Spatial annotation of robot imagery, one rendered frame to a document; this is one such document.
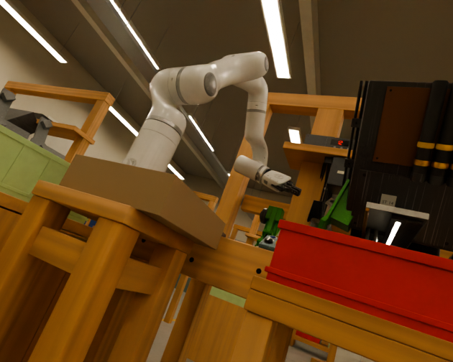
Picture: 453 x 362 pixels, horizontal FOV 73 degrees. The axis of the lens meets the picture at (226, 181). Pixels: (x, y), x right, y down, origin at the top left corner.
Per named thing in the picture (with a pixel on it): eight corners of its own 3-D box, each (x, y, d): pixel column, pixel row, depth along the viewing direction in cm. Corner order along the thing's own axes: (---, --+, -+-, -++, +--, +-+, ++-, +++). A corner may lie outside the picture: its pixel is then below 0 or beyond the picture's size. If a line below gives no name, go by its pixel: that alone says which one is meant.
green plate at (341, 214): (341, 237, 107) (369, 188, 110) (319, 225, 111) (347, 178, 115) (341, 244, 116) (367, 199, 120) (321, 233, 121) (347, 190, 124)
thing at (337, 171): (364, 190, 137) (371, 161, 141) (326, 183, 144) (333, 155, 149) (364, 200, 147) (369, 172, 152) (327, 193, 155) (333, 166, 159)
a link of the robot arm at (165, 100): (165, 118, 87) (196, 56, 94) (122, 118, 97) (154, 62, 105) (188, 143, 96) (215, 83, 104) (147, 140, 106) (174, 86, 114)
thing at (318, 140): (332, 148, 155) (335, 136, 157) (303, 144, 161) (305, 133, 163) (332, 155, 161) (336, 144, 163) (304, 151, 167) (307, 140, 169)
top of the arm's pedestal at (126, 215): (122, 223, 64) (130, 205, 65) (29, 192, 78) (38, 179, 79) (190, 255, 91) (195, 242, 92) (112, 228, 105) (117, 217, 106)
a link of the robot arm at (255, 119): (259, 115, 154) (252, 176, 156) (243, 109, 141) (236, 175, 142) (275, 115, 149) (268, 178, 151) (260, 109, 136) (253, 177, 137)
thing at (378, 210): (428, 223, 84) (429, 213, 85) (364, 210, 91) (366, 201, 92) (405, 253, 117) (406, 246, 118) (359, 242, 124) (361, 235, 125)
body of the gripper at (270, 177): (259, 171, 134) (282, 182, 128) (272, 165, 141) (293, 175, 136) (256, 185, 138) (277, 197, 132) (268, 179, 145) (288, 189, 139)
